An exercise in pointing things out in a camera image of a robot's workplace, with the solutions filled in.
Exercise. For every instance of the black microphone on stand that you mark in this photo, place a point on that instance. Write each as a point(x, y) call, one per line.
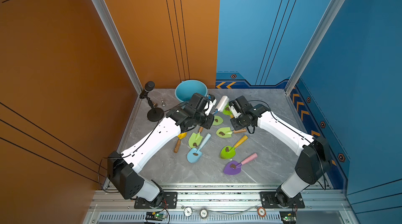
point(154, 114)

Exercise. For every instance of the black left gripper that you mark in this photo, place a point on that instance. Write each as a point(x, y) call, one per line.
point(210, 120)

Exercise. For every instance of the purple trowel pink handle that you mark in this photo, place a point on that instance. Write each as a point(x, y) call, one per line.
point(233, 167)

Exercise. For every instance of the green trowel wooden handle left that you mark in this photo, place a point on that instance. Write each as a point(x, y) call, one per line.
point(195, 139)

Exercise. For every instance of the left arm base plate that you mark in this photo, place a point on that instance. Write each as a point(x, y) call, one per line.
point(167, 200)

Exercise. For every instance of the green trowel wooden handle centre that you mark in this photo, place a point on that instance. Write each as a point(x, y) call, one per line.
point(227, 132)

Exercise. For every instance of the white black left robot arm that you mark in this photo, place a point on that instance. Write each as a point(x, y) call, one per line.
point(123, 168)

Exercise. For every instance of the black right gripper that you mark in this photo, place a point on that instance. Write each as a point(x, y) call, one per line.
point(235, 126)

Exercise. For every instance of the lime trowel yellow handle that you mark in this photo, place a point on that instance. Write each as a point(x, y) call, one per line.
point(229, 152)

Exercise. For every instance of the green trowel yellow blue handle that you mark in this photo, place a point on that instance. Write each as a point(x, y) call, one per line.
point(228, 112)

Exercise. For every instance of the green trowel wooden handle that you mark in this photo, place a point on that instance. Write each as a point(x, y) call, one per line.
point(227, 132)
point(195, 139)

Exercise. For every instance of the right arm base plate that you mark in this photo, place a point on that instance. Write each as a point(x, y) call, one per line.
point(280, 200)

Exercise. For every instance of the light blue trowel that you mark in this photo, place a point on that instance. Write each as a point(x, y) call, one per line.
point(195, 153)

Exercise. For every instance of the green trowel brown handle upper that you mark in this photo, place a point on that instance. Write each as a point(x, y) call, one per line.
point(217, 120)

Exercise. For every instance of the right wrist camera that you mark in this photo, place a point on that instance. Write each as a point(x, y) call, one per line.
point(235, 109)

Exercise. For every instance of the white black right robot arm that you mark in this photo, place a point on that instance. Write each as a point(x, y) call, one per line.
point(314, 158)

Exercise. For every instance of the white cleaning brush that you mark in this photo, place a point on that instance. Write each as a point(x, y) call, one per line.
point(221, 105)

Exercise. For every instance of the yellow trowel wooden handle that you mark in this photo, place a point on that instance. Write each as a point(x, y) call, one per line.
point(179, 140)

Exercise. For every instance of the light blue plastic bucket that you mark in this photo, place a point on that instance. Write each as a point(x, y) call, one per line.
point(185, 90)

